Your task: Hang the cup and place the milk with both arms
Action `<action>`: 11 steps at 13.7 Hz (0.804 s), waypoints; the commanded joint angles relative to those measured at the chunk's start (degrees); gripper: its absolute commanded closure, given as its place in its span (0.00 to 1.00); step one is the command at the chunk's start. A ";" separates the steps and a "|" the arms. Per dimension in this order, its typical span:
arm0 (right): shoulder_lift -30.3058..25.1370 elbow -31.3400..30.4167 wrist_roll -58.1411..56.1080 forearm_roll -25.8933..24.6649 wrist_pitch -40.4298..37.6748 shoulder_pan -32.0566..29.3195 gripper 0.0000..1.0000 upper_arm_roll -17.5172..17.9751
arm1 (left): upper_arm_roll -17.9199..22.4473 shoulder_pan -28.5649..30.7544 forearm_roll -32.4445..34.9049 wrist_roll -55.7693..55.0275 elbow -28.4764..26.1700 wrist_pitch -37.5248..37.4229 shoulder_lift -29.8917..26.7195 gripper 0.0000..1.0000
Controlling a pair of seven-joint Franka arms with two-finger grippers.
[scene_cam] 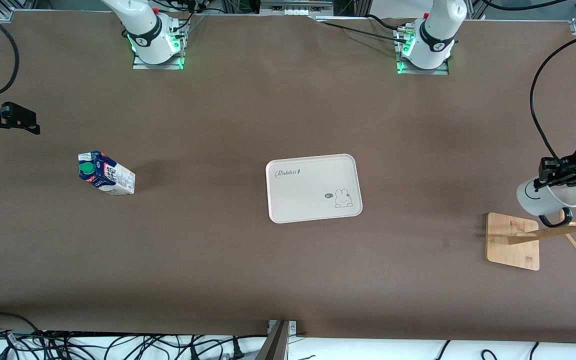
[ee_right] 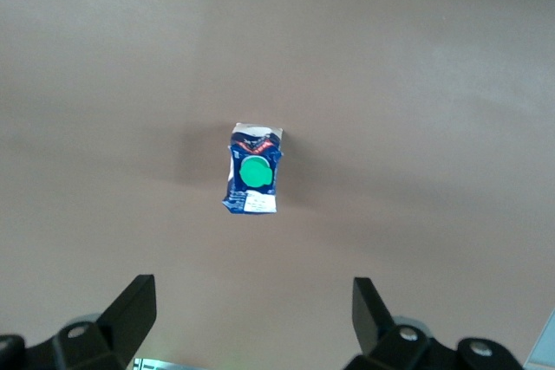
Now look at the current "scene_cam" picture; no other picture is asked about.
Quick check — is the black cable on table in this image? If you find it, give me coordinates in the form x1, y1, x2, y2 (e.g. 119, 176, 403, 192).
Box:
318, 14, 411, 44

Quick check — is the black floor cable with plug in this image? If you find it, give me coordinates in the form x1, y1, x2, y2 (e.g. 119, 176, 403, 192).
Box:
188, 334, 249, 360

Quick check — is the wooden mug tree stand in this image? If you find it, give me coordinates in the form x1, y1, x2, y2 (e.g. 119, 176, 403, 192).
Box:
486, 192, 576, 271

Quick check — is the white smiley mug black handle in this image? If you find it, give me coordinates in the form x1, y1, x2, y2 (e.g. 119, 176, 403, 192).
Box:
516, 175, 576, 228

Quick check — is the blue white milk carton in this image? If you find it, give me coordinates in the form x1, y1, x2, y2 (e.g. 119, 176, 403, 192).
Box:
78, 150, 136, 196

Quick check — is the grey power strip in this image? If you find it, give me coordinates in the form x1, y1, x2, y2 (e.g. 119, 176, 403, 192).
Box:
259, 0, 335, 17

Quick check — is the aluminium profile strut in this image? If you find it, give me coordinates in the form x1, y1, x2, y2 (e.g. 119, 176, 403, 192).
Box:
255, 319, 297, 360

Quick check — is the beige rabbit print tray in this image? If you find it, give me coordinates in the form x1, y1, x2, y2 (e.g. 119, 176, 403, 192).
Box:
265, 153, 363, 224

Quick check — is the brown paper table cover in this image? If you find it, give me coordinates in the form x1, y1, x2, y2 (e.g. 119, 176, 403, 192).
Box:
0, 10, 576, 346

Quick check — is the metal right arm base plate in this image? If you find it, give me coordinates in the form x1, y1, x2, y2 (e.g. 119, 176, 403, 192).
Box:
132, 50, 185, 70

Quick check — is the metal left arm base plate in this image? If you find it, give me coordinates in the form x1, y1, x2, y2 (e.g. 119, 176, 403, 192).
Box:
397, 54, 450, 76

